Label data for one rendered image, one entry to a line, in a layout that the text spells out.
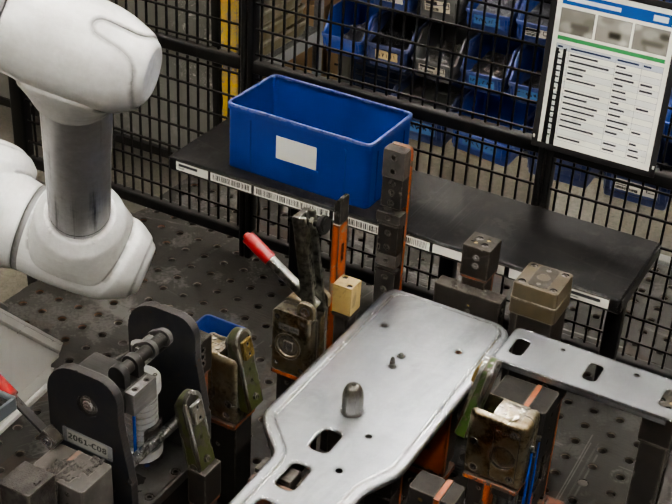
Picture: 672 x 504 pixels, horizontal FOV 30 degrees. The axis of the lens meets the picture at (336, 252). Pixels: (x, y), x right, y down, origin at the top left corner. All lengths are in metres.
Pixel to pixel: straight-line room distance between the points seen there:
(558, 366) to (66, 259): 0.80
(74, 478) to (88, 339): 0.91
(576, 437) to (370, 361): 0.53
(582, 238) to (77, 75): 1.00
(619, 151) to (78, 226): 0.92
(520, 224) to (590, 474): 0.45
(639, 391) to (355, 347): 0.43
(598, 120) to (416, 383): 0.61
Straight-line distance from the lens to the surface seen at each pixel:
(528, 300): 2.03
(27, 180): 2.20
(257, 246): 1.92
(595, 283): 2.11
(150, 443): 1.72
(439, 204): 2.28
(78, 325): 2.52
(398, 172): 2.10
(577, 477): 2.23
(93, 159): 1.84
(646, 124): 2.19
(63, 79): 1.62
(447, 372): 1.91
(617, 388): 1.93
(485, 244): 2.08
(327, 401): 1.83
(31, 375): 2.30
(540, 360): 1.96
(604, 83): 2.18
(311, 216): 1.86
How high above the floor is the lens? 2.13
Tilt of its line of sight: 31 degrees down
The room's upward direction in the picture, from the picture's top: 3 degrees clockwise
